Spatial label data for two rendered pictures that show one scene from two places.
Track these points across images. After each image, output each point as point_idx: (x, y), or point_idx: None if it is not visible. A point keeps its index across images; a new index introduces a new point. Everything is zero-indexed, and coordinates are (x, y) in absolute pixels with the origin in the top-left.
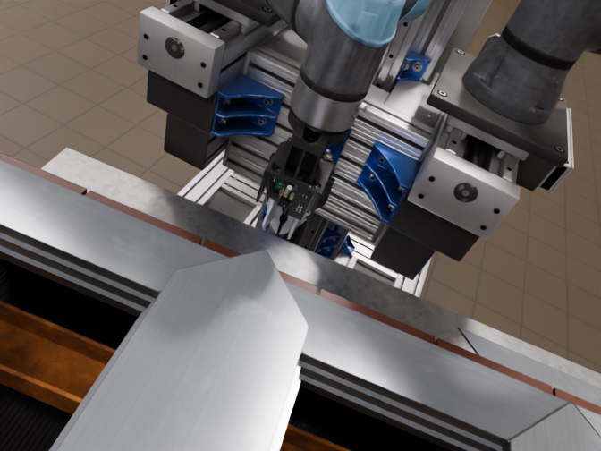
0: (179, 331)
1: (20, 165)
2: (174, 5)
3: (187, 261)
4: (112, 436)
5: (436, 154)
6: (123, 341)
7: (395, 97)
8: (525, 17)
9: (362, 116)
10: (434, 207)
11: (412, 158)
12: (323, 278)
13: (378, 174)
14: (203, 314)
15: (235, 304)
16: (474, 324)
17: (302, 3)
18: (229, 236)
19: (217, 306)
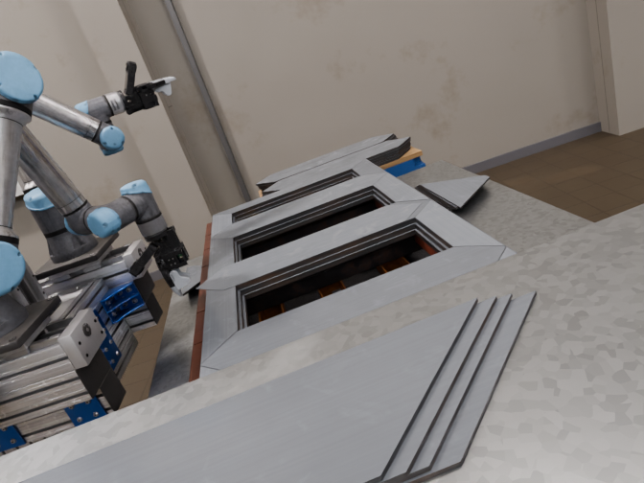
0: (246, 275)
1: (194, 365)
2: (48, 337)
3: (217, 291)
4: (287, 261)
5: (128, 253)
6: (258, 289)
7: (65, 299)
8: (61, 218)
9: (90, 299)
10: (145, 268)
11: (107, 290)
12: (175, 338)
13: (117, 305)
14: (236, 277)
15: (226, 277)
16: (172, 304)
17: (136, 203)
18: (168, 371)
19: (230, 278)
